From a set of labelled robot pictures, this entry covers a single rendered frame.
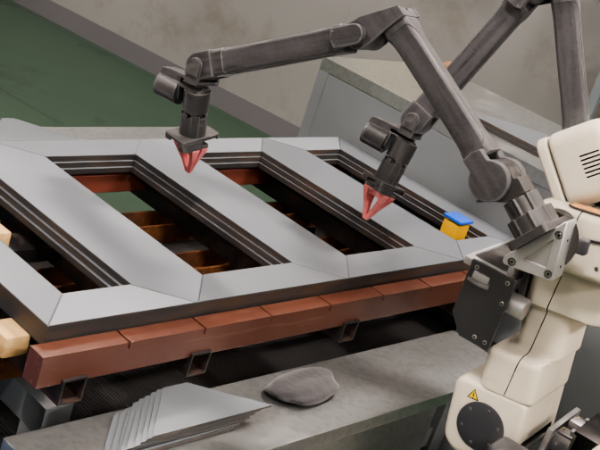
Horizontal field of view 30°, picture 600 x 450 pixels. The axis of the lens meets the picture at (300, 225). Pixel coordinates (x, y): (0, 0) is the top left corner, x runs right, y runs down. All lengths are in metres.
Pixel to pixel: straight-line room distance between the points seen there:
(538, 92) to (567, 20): 3.02
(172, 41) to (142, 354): 4.78
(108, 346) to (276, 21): 4.43
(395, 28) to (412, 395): 0.80
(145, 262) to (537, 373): 0.80
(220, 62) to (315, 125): 1.24
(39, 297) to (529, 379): 0.95
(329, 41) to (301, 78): 3.94
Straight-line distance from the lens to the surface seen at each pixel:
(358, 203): 2.91
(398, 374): 2.51
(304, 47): 2.24
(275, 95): 6.25
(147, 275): 2.16
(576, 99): 2.48
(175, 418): 2.00
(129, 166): 2.75
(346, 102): 3.46
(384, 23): 2.15
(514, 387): 2.28
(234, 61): 2.33
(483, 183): 2.05
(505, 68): 5.57
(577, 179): 2.16
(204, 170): 2.79
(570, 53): 2.49
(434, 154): 3.26
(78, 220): 2.31
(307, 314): 2.30
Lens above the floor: 1.77
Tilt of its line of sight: 20 degrees down
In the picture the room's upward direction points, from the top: 18 degrees clockwise
